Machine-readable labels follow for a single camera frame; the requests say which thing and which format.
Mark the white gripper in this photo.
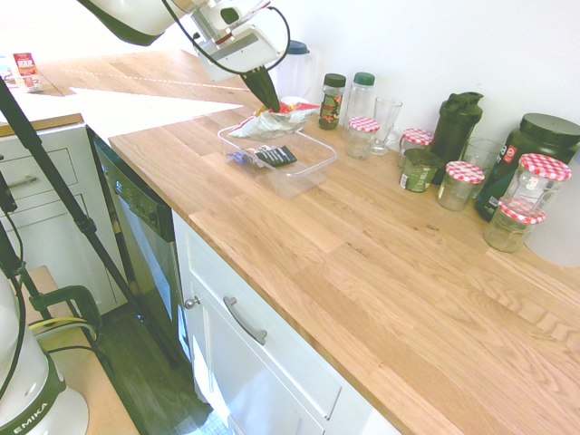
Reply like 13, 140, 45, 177
194, 23, 283, 112

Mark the spice jar dark lid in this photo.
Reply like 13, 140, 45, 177
319, 72, 348, 131

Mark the stainless steel dishwasher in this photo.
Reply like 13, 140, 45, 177
92, 135, 182, 359

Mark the blue and white snack bag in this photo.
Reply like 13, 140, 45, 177
225, 151, 266, 169

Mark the red and white carton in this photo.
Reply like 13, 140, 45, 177
12, 51, 45, 94

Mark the clear plastic rectangular container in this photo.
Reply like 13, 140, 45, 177
217, 120, 339, 200

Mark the short clear glass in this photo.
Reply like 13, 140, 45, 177
461, 137, 505, 200

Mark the red and white chip bag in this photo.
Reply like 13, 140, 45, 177
227, 101, 322, 140

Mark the tall clear drinking glass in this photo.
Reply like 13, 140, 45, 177
370, 96, 404, 157

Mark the clear bottle green cap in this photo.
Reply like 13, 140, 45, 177
346, 72, 376, 126

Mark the white hanging cloth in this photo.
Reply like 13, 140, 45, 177
192, 343, 232, 430

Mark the white counter cabinet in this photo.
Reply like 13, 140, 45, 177
171, 210, 409, 435

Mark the yellow cable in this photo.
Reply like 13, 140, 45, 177
29, 316, 99, 341

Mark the dark green jar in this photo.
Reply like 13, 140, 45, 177
398, 148, 444, 194

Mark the dark green shaker bottle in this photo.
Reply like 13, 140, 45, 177
428, 92, 485, 186

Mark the blue and white package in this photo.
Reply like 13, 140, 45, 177
0, 53, 19, 90

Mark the white drawer cabinet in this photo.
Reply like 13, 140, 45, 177
0, 121, 128, 318

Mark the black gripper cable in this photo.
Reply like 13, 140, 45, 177
160, 0, 292, 73

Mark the silver bar drawer handle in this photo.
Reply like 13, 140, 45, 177
0, 175, 40, 190

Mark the black camera tripod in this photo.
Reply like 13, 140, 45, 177
0, 76, 182, 369

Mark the glass jar red checkered lid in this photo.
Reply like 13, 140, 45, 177
397, 128, 435, 169
436, 160, 486, 212
343, 116, 381, 160
502, 152, 573, 214
482, 198, 546, 254

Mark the green clamp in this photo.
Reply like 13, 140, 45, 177
26, 284, 104, 350

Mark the clear pitcher dark blue lid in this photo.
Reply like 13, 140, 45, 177
275, 40, 318, 103

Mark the black snack bar wrapper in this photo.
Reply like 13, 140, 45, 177
253, 144, 298, 168

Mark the dark Vega protein tub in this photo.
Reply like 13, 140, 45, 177
473, 112, 580, 223

